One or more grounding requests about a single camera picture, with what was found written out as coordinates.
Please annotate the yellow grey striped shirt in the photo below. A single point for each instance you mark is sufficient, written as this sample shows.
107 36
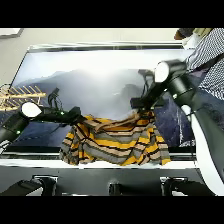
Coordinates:
116 143

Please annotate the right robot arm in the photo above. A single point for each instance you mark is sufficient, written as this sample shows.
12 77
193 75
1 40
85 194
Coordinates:
206 140

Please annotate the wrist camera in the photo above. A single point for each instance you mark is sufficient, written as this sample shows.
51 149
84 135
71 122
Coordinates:
146 78
54 97

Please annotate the heap of clothes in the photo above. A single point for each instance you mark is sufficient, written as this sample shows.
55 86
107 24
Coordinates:
186 36

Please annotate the checked shirt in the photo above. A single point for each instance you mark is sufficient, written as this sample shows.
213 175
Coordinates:
210 53

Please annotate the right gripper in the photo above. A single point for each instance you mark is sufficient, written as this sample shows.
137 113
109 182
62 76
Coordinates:
140 102

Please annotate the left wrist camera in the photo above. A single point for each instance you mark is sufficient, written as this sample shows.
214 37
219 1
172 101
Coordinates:
54 97

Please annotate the silver frame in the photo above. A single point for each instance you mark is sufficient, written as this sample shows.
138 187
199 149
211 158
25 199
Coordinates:
33 163

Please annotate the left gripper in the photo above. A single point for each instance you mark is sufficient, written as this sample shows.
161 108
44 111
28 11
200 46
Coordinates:
76 115

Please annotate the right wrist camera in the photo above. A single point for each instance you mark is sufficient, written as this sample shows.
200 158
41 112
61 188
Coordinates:
146 78

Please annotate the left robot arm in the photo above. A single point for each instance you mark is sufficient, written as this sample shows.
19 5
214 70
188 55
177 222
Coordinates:
13 125

